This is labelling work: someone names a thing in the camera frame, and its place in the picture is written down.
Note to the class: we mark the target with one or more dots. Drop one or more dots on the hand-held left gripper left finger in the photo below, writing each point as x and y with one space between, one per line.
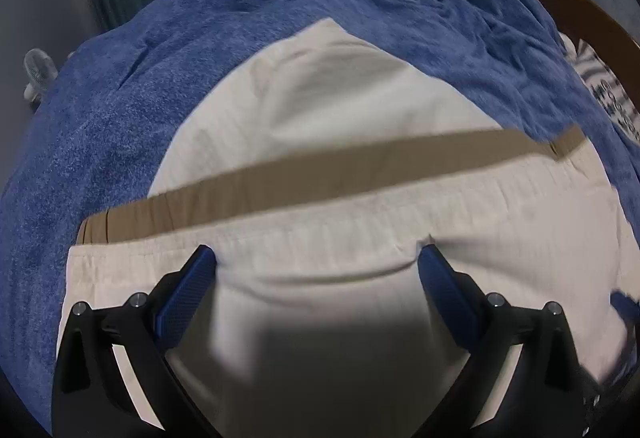
185 295

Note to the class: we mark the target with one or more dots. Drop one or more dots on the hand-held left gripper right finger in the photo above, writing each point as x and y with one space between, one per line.
450 298

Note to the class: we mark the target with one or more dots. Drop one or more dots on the cream hooded puffer jacket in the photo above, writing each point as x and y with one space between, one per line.
320 118

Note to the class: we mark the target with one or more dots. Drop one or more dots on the zebra striped cloth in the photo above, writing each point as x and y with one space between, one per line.
607 88

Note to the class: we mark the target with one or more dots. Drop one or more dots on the blue fleece blanket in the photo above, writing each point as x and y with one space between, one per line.
200 28

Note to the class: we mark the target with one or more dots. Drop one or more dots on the white electric fan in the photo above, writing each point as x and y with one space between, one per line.
39 70

